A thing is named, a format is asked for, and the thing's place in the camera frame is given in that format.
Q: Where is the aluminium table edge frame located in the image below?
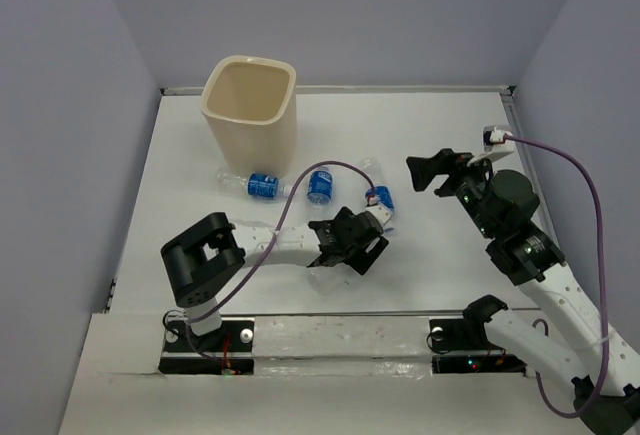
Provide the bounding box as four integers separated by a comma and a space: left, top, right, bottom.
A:
159, 84, 584, 309

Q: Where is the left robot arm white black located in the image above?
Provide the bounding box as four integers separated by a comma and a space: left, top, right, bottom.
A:
160, 204, 392, 359

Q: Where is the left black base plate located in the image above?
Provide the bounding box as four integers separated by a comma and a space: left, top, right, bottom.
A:
158, 310, 255, 376

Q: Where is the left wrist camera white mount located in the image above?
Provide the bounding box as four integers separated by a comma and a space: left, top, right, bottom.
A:
365, 196, 395, 233

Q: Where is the clear bottle without label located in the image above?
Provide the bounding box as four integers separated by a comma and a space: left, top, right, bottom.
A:
307, 265, 349, 295

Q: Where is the blue label bottle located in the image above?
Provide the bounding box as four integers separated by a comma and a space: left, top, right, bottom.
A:
306, 165, 333, 206
216, 168, 292, 201
358, 157, 395, 234

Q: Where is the cream plastic bin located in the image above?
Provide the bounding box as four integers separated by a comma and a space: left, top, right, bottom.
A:
200, 55, 297, 177

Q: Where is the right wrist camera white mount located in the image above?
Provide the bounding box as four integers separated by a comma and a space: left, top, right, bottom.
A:
467, 125, 516, 167

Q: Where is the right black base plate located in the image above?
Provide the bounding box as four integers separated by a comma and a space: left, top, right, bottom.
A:
425, 295, 526, 375

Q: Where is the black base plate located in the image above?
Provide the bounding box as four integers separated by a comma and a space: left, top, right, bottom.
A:
158, 310, 255, 376
425, 295, 526, 375

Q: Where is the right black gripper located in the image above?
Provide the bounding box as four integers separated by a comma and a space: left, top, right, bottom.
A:
404, 147, 496, 238

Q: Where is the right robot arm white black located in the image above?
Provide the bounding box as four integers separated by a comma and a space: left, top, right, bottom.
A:
406, 149, 639, 434

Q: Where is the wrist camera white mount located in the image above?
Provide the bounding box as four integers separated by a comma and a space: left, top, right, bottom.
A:
467, 125, 516, 167
365, 196, 395, 233

